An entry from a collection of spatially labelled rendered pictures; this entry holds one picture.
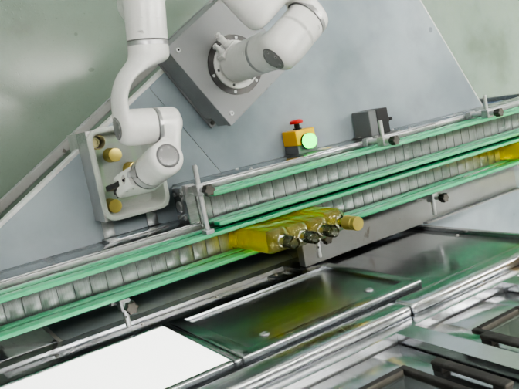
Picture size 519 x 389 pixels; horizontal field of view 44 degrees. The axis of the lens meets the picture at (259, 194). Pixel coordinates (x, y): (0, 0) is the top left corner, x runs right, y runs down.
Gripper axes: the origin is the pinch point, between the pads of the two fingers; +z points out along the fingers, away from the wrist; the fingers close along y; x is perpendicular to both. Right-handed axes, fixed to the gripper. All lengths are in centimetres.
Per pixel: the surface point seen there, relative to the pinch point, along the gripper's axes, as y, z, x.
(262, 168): 37.1, -2.6, -2.3
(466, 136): 118, -2, -6
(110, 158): -1.7, 0.8, 8.2
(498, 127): 134, -2, -5
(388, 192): 80, 1, -17
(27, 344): -26.8, 24.1, -29.2
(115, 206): -2.7, 3.8, -3.0
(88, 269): -15.6, -6.4, -17.0
